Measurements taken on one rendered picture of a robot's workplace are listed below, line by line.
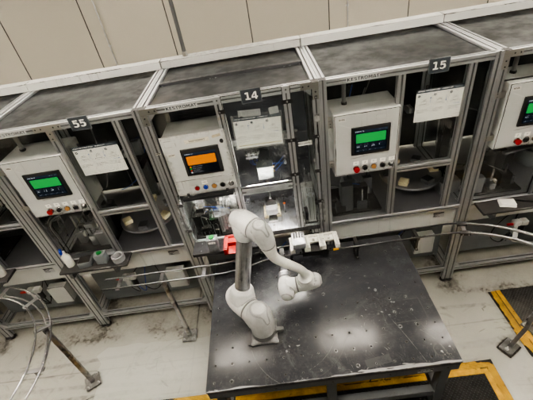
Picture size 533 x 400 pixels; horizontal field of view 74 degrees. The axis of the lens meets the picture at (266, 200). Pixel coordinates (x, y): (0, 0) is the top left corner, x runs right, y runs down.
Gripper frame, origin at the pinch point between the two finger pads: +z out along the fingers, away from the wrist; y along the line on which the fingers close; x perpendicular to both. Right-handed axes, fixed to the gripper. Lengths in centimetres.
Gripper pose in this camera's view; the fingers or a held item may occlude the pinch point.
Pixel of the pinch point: (281, 251)
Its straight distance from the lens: 264.0
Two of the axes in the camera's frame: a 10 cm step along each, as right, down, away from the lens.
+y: -1.4, -7.9, -6.0
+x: -9.9, 1.4, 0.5
